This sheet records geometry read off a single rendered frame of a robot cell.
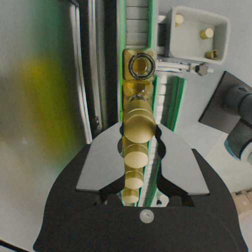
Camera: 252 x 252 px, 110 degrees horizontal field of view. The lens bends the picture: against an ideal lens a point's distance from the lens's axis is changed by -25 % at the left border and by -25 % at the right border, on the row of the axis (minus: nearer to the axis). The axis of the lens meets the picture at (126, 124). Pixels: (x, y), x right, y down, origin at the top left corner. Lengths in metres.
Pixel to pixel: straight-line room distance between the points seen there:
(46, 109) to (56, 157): 0.08
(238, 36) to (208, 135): 0.52
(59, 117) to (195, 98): 0.56
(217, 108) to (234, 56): 0.26
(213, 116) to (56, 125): 0.66
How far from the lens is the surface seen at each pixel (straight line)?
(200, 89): 0.62
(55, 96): 0.21
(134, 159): 0.16
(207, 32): 0.55
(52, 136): 0.20
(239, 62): 0.73
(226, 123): 0.76
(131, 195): 0.25
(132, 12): 0.42
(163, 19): 0.56
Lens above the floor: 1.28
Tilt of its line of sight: 60 degrees down
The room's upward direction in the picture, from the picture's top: 173 degrees counter-clockwise
